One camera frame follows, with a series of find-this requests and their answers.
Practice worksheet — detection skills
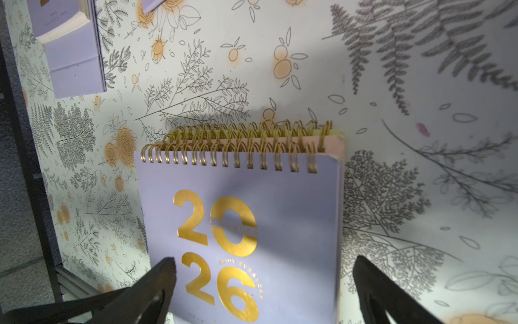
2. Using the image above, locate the pink 2026 desk calendar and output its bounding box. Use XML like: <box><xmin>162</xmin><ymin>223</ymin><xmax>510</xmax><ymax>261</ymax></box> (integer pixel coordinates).
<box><xmin>148</xmin><ymin>134</ymin><xmax>345</xmax><ymax>163</ymax></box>

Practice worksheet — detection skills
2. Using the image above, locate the green 2026 desk calendar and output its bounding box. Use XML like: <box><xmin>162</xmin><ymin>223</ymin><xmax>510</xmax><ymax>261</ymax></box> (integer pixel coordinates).
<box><xmin>163</xmin><ymin>120</ymin><xmax>343</xmax><ymax>141</ymax></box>

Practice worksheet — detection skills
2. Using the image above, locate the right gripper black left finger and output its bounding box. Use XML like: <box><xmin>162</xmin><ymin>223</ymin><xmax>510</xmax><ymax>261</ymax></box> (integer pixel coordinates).
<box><xmin>89</xmin><ymin>257</ymin><xmax>177</xmax><ymax>323</ymax></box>

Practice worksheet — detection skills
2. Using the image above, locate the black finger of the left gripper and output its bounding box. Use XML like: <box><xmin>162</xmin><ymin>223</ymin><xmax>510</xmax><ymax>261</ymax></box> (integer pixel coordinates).
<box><xmin>1</xmin><ymin>288</ymin><xmax>128</xmax><ymax>323</ymax></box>

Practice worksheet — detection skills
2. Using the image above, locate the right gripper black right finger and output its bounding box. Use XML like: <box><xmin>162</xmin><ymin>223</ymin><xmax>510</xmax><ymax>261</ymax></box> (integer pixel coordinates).
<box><xmin>353</xmin><ymin>255</ymin><xmax>441</xmax><ymax>324</ymax></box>

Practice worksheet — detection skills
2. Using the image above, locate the purple 2026 calendar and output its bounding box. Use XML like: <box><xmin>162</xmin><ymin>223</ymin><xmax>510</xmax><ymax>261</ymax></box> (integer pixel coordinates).
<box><xmin>27</xmin><ymin>1</ymin><xmax>107</xmax><ymax>99</ymax></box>
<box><xmin>140</xmin><ymin>0</ymin><xmax>165</xmax><ymax>14</ymax></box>
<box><xmin>135</xmin><ymin>149</ymin><xmax>343</xmax><ymax>323</ymax></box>

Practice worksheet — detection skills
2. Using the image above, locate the floral patterned table mat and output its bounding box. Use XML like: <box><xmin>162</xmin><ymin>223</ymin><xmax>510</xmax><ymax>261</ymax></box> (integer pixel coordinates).
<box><xmin>1</xmin><ymin>1</ymin><xmax>517</xmax><ymax>323</ymax></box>

